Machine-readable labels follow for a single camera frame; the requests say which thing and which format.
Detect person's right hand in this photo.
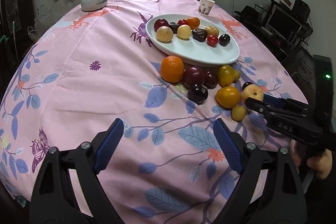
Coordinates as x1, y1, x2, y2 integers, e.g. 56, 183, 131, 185
291, 141, 333, 180

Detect celadon lidded jar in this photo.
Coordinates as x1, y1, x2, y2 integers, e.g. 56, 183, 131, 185
81, 0, 108, 12

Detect tan apple-like fruit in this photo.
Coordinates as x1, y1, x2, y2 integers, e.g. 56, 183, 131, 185
205, 26, 220, 37

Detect dark plum behind apple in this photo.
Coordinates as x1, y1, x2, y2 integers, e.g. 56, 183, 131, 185
241, 82, 253, 90

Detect tan speckled round fruit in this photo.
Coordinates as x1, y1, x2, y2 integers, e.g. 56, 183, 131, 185
156, 26, 174, 43

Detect large dark glossy plum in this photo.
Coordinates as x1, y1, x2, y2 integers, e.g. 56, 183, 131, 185
219, 34, 231, 47

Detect dark purple plum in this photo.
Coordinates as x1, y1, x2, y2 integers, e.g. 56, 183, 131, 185
187, 84, 209, 105

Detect dark brown wrinkled fruit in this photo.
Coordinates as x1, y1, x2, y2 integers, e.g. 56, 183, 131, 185
192, 28, 208, 42

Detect pink printed tablecloth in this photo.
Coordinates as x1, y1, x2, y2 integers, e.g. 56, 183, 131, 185
1, 0, 293, 223

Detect floral paper cup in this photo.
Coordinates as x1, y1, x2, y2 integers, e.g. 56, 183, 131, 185
198, 0, 215, 15

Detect pale yellow round fruit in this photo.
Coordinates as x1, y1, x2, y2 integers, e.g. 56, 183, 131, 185
177, 24, 192, 40

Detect small red cherry tomato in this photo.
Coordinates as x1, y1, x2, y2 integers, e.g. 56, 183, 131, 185
207, 35, 219, 47

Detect small yellow-green fruit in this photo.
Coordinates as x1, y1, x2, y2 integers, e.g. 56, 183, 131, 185
233, 69, 240, 83

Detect small dark fruit on plate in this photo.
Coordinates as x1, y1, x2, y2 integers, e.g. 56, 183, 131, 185
169, 22, 179, 34

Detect orange tangerine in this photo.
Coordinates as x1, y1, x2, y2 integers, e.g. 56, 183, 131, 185
160, 56, 185, 84
186, 17, 201, 30

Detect white oval plate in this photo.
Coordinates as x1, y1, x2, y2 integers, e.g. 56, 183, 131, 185
145, 14, 240, 68

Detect large pale yellow apple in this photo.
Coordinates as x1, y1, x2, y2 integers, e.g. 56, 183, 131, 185
242, 84, 264, 102

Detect dark red plum on plate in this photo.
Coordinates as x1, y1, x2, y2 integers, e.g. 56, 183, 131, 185
154, 18, 169, 32

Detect small dark plum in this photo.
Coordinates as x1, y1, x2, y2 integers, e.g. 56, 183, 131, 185
204, 71, 218, 89

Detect yellow-green citrus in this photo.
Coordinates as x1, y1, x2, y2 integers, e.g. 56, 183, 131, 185
218, 65, 235, 87

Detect orange-yellow persimmon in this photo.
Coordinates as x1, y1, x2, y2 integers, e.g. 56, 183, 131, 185
215, 86, 241, 109

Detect computer monitor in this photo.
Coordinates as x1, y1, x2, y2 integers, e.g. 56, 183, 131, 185
264, 3, 302, 41

